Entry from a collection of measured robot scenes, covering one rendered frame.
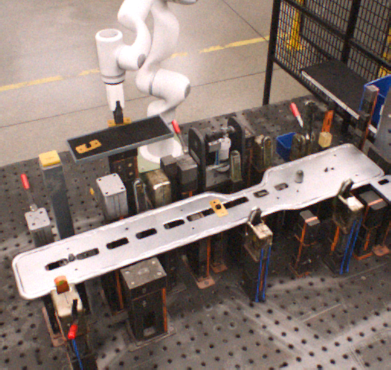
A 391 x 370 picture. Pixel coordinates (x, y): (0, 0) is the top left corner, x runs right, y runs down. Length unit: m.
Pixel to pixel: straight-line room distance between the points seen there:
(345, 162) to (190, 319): 0.84
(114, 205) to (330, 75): 1.28
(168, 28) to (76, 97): 2.36
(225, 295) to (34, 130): 2.45
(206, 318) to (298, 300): 0.35
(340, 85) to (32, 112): 2.52
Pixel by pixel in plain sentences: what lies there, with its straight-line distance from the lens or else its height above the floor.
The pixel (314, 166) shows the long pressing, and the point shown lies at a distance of 2.08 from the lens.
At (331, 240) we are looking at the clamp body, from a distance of 2.05.
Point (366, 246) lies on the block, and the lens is 2.15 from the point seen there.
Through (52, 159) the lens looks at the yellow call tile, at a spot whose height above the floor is 1.16.
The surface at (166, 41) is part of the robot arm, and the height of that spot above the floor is 1.36.
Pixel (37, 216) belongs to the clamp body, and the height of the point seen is 1.06.
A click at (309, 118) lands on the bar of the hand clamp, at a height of 1.14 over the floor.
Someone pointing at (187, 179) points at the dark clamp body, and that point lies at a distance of 1.92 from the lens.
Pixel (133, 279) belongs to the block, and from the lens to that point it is 1.62.
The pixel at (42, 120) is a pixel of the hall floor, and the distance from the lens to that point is 4.14.
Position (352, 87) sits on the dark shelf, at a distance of 2.54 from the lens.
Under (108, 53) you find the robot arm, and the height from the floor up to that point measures 1.51.
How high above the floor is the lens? 2.31
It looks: 41 degrees down
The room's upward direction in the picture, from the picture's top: straight up
